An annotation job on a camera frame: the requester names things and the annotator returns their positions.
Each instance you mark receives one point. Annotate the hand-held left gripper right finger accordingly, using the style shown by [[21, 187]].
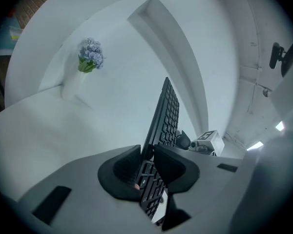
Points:
[[205, 174]]

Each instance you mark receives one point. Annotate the fluorescent tube light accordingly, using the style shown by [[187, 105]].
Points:
[[255, 145], [280, 126]]

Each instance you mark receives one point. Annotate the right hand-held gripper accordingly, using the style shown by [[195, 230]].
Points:
[[213, 144]]

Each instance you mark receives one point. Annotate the black overhead fixture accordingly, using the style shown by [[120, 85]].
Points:
[[286, 57]]

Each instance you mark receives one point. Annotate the black keyboard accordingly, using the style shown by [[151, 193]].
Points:
[[166, 116]]

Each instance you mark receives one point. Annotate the white vase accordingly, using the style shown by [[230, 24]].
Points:
[[72, 86]]

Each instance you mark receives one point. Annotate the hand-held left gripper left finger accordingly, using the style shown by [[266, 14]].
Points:
[[75, 191]]

